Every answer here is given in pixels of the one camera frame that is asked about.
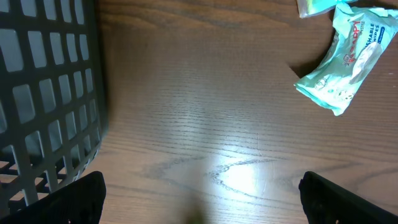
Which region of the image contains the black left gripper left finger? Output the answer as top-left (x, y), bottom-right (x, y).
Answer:
top-left (1, 171), bottom-right (106, 224)

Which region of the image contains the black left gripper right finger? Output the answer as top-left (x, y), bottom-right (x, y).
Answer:
top-left (298, 171), bottom-right (397, 224)

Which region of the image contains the teal white tissue packet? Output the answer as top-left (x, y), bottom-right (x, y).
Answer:
top-left (294, 2), bottom-right (397, 116)

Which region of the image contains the grey plastic mesh basket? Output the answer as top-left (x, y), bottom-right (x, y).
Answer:
top-left (1, 0), bottom-right (108, 217)

